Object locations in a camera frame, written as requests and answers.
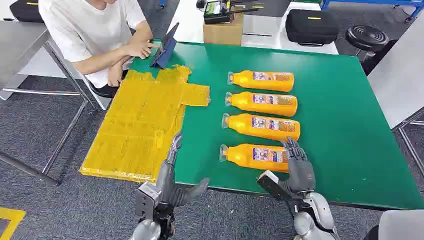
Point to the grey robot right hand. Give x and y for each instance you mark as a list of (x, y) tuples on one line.
[(301, 175)]

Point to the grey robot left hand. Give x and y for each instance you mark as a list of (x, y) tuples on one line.
[(167, 185)]

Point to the orange drink bottle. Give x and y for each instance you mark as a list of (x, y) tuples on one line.
[(242, 102), (242, 80), (240, 126), (240, 157)]

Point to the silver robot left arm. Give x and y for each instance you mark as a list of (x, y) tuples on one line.
[(145, 231)]

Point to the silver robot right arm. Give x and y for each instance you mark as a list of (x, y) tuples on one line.
[(314, 215)]

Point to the yellow sheet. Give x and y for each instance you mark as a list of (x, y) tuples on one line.
[(139, 126)]

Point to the green table mat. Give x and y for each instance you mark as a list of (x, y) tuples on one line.
[(331, 116)]

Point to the pale grey rounded object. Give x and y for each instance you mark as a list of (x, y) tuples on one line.
[(400, 225)]

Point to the black chair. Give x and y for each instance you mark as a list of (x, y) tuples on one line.
[(102, 91)]

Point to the person's left hand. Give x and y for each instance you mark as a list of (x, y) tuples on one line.
[(115, 75)]

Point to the person's hand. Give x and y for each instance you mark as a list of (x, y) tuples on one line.
[(140, 49), (115, 75)]

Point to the tablet in blue case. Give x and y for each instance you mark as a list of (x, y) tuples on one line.
[(165, 49)]

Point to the grey table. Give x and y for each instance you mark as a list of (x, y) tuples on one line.
[(397, 79)]

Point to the person's right hand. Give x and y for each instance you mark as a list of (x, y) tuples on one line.
[(140, 49)]

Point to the thin black rod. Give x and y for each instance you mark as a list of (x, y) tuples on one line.
[(256, 34)]

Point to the black case with yellow tag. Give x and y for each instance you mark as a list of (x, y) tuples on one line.
[(311, 26), (24, 11)]

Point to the black round stool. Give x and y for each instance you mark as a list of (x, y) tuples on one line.
[(366, 38)]

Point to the brown cardboard box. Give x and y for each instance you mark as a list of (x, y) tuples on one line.
[(222, 33)]

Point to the white table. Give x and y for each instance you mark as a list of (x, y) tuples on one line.
[(188, 20)]

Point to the person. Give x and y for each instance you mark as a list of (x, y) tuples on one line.
[(89, 30)]

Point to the black remote controller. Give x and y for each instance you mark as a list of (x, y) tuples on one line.
[(215, 11)]

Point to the small black device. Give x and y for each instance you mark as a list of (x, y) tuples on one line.
[(200, 3)]

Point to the steel table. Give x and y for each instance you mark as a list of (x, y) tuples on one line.
[(16, 46)]

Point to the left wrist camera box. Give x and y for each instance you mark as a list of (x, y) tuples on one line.
[(145, 198)]

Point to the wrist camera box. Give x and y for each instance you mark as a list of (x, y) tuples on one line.
[(271, 187), (145, 198)]

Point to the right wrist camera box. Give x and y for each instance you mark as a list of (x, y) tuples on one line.
[(271, 187)]

